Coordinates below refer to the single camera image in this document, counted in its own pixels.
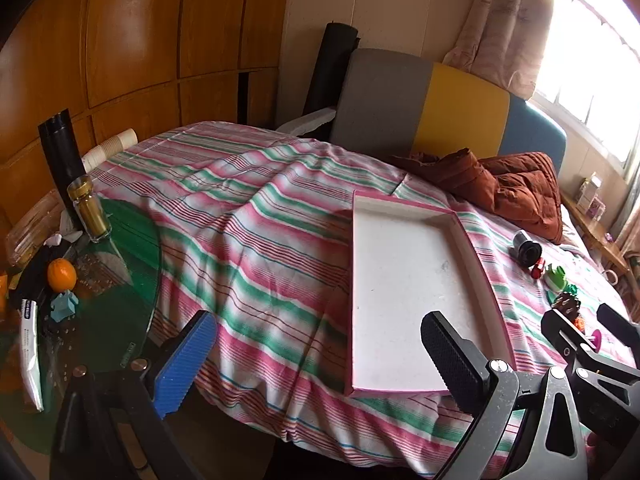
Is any beige patterned curtain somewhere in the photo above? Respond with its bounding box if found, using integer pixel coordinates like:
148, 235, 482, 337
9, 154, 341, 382
442, 0, 561, 101

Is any wooden bedside table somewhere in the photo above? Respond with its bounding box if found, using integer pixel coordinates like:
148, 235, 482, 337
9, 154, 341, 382
560, 190, 631, 276

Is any orange fruit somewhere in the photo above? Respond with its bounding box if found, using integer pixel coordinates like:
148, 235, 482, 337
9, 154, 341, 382
47, 258, 78, 292

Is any brown quilted blanket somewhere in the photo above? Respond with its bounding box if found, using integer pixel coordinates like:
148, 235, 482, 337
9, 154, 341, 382
390, 148, 565, 246

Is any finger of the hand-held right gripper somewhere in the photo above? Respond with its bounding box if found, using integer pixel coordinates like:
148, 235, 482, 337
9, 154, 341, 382
596, 302, 640, 361
541, 309, 601, 376

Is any white toothpaste tube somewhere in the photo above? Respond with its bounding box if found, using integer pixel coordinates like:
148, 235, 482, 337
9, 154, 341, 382
19, 298, 45, 413

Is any round green glass table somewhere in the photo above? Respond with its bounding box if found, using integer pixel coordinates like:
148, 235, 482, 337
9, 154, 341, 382
0, 190, 162, 461

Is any white tray with pink rim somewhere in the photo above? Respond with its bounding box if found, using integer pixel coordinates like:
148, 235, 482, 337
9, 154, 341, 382
345, 189, 517, 398

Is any glass jar with gold lid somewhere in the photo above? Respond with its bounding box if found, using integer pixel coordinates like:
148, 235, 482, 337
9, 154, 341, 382
67, 176, 112, 245

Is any green plastic toy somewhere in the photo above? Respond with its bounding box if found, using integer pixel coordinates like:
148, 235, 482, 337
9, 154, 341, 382
544, 263, 568, 293

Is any stack of paper cups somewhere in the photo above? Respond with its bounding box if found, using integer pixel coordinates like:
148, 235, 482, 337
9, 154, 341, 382
81, 128, 139, 173

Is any clear plastic package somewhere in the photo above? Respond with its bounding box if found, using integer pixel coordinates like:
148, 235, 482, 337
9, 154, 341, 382
5, 190, 66, 266

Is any black rolled mat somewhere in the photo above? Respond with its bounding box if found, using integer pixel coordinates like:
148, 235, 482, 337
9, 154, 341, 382
303, 22, 361, 116

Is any small black cylinder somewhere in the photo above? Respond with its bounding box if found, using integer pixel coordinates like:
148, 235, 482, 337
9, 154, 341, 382
510, 230, 542, 266

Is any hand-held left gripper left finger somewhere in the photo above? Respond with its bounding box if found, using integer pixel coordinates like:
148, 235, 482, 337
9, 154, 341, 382
50, 310, 218, 480

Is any black thermos bottle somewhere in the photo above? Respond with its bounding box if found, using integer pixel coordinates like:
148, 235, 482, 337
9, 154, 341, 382
38, 109, 93, 231

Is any grey yellow blue headboard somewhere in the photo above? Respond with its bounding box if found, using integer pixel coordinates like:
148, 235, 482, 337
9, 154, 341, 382
327, 48, 568, 171

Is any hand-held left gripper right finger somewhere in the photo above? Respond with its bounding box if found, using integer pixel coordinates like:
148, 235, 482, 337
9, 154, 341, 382
421, 311, 588, 480

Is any small blue figure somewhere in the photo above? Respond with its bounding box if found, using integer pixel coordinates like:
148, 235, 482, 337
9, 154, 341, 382
49, 291, 81, 322

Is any pink green striped bed sheet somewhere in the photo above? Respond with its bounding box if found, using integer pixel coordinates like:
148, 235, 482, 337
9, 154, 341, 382
82, 121, 633, 478

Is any white carton box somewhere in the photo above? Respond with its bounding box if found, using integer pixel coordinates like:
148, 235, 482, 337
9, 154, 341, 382
579, 172, 603, 206

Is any wooden wardrobe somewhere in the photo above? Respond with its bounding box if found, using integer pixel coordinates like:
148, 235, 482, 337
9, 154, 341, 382
0, 0, 293, 241

